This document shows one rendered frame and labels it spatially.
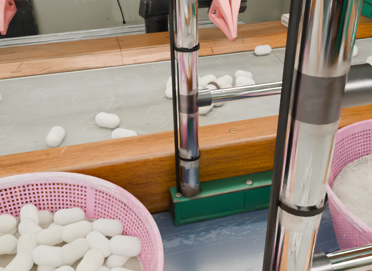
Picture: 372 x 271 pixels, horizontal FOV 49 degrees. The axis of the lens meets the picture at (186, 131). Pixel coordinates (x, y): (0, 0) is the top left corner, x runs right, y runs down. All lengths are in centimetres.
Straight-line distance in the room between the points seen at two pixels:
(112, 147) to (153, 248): 17
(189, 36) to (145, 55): 43
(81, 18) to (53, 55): 191
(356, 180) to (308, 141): 34
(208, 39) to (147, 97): 24
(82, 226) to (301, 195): 28
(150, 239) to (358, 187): 26
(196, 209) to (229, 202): 4
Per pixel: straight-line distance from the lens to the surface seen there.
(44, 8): 272
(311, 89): 18
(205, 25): 130
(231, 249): 50
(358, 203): 50
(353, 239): 45
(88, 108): 66
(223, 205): 53
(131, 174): 50
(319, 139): 19
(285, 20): 96
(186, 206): 51
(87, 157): 50
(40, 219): 48
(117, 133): 55
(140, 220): 41
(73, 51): 84
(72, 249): 42
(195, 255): 49
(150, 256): 39
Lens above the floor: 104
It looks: 31 degrees down
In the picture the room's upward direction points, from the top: 2 degrees counter-clockwise
